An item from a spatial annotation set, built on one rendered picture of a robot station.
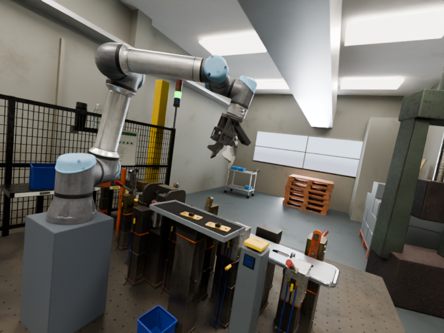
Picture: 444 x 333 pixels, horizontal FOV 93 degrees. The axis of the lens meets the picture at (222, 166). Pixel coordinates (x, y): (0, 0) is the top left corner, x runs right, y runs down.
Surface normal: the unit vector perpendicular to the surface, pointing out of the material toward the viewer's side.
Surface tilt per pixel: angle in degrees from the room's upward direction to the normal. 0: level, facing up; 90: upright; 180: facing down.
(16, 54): 90
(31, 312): 90
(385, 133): 90
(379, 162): 90
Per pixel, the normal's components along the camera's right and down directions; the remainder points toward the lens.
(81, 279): 0.87, 0.17
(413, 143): -0.19, 0.07
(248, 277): -0.57, 0.00
